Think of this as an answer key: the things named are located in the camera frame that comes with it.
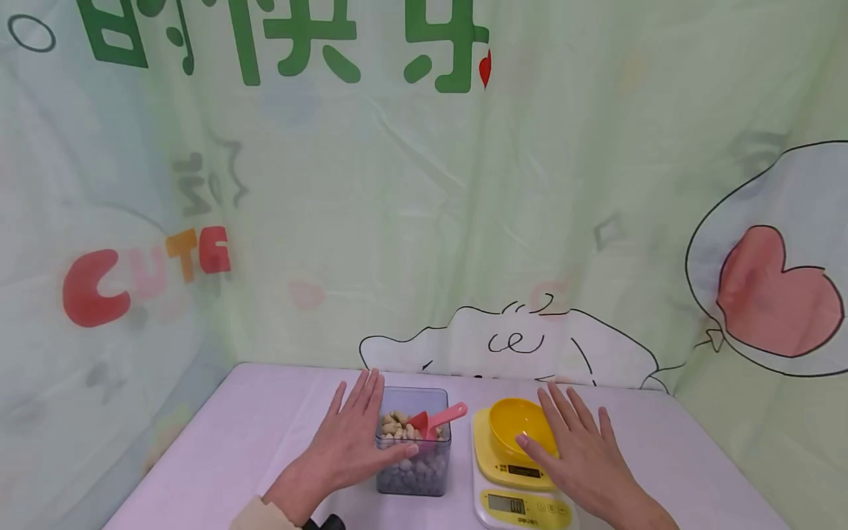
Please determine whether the person's left hand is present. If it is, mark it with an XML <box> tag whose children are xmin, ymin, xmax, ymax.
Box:
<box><xmin>281</xmin><ymin>368</ymin><xmax>420</xmax><ymax>516</ymax></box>

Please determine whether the person's right hand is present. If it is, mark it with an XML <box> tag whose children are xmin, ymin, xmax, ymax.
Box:
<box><xmin>515</xmin><ymin>381</ymin><xmax>649</xmax><ymax>520</ymax></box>

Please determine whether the person's right forearm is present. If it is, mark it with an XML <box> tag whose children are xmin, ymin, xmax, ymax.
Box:
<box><xmin>609</xmin><ymin>498</ymin><xmax>681</xmax><ymax>530</ymax></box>

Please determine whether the person's left forearm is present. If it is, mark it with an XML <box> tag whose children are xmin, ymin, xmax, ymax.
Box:
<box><xmin>230</xmin><ymin>475</ymin><xmax>312</xmax><ymax>530</ymax></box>

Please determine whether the pile of peanuts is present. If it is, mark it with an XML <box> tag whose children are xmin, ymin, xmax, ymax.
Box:
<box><xmin>378</xmin><ymin>409</ymin><xmax>450</xmax><ymax>495</ymax></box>

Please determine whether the yellow and white kitchen scale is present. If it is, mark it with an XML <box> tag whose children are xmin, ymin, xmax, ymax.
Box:
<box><xmin>470</xmin><ymin>406</ymin><xmax>579</xmax><ymax>530</ymax></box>

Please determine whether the yellow plastic bowl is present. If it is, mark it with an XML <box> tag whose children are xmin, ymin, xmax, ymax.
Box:
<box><xmin>488</xmin><ymin>397</ymin><xmax>562</xmax><ymax>462</ymax></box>

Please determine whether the clear square plastic container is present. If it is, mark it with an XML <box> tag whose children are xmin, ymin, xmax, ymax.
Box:
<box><xmin>374</xmin><ymin>386</ymin><xmax>453</xmax><ymax>498</ymax></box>

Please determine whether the red plastic scoop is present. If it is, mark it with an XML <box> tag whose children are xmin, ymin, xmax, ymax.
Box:
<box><xmin>405</xmin><ymin>401</ymin><xmax>470</xmax><ymax>442</ymax></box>

